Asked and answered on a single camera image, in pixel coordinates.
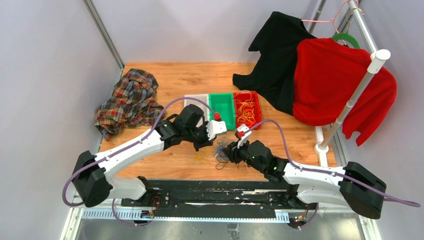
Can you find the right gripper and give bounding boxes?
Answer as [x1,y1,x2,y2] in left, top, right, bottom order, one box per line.
[223,137,266,174]

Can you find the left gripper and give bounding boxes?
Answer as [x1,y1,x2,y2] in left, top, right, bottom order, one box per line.
[184,120,217,152]

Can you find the blue cable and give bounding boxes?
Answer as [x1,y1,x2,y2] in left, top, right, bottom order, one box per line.
[214,140,229,160]

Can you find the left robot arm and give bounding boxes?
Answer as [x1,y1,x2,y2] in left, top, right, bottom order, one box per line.
[71,104,226,208]

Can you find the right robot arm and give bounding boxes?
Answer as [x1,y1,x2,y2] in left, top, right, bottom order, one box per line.
[223,140,387,220]

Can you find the white plastic bin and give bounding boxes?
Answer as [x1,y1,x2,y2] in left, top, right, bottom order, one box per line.
[183,93,211,121]

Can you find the green plastic bin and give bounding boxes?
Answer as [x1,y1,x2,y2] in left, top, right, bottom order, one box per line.
[208,92,236,130]

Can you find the red plastic bin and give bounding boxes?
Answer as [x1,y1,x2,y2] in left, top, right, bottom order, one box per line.
[233,91,262,128]

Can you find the plaid shirt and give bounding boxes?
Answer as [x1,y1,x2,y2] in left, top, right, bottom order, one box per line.
[95,68,164,141]

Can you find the black t-shirt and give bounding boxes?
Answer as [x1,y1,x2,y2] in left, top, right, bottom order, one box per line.
[232,11,314,115]

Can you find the red t-shirt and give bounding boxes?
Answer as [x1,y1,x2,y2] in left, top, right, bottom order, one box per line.
[292,38,397,146]

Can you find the green hanger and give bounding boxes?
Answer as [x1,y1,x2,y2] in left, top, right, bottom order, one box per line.
[331,32,361,49]

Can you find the pink hanger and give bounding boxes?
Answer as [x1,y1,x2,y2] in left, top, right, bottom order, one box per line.
[301,0,365,34]

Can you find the white clothes rack pole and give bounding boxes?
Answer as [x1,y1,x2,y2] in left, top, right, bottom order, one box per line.
[315,49,391,153]

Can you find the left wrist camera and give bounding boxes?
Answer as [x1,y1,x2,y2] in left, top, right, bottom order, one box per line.
[206,120,227,140]

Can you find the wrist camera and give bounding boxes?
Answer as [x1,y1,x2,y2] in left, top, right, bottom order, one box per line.
[235,124,252,149]
[206,120,227,140]

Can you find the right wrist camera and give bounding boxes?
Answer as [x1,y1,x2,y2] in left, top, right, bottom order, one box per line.
[235,124,252,149]

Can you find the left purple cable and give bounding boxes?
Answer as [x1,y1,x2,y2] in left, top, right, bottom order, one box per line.
[62,96,222,228]

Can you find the purple cable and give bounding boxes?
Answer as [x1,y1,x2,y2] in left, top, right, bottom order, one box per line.
[62,96,222,228]
[238,119,422,209]

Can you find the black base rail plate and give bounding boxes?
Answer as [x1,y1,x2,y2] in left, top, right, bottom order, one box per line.
[115,179,317,220]

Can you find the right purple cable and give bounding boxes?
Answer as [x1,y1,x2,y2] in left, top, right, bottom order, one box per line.
[238,119,422,209]

